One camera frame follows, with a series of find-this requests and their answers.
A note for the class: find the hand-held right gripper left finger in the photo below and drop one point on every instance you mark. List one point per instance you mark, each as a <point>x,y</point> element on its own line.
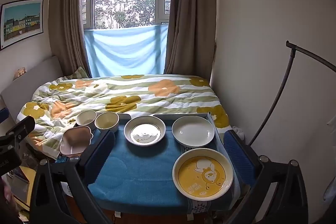
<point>101,151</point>

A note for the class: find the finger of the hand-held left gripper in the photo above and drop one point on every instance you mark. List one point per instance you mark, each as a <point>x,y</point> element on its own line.
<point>22,127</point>

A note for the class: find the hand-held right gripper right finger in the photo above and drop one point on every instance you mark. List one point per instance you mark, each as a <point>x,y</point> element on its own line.
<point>237,154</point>

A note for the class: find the pink square bowl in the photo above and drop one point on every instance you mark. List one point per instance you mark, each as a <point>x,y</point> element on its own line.
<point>76,138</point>

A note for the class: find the plain white plate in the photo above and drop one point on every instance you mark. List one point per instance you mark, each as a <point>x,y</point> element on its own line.
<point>193,131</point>

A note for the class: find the white crumpled bag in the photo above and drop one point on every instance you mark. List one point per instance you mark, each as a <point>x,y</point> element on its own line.
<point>238,132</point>

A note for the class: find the yellow bag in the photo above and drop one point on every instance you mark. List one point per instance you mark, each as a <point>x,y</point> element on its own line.
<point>25,176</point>

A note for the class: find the small cream bowl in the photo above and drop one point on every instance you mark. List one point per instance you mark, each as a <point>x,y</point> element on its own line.
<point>86,117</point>
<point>107,121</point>

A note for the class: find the yellow bear plate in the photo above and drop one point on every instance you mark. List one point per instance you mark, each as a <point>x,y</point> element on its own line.
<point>202,174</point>

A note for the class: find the blue table mat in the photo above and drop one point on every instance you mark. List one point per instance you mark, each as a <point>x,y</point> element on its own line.
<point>141,171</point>

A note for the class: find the dark-rimmed white plate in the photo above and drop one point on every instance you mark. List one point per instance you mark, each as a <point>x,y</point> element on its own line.
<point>145,132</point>

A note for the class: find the white headboard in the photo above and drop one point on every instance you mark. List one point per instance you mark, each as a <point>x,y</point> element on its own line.
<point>34,74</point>

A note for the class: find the small patterned box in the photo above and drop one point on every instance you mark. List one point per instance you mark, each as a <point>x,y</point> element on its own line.
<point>20,73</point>

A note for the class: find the floral striped blanket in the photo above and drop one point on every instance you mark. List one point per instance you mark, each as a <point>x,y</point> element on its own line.
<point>126,94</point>

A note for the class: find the green patterned pillow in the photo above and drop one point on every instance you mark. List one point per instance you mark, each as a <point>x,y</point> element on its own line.
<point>78,73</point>

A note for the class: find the black curved stand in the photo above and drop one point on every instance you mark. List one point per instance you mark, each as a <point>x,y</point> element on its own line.
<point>287,74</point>

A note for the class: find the light blue cloth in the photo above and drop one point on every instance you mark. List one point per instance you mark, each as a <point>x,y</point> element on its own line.
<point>126,50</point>

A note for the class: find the brown curtain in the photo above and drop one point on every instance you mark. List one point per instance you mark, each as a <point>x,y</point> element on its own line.
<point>191,16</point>
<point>69,19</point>

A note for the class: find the framed wall picture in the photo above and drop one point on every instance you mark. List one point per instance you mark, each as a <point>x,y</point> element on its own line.
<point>21,22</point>

